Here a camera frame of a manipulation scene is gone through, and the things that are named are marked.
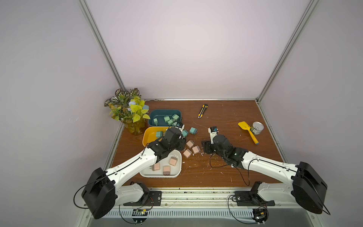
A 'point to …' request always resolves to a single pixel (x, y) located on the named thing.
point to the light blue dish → (146, 107)
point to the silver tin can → (257, 127)
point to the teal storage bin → (175, 115)
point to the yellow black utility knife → (204, 107)
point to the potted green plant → (127, 107)
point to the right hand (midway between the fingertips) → (205, 138)
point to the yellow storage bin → (152, 134)
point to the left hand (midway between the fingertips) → (184, 138)
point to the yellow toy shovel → (246, 126)
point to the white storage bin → (175, 171)
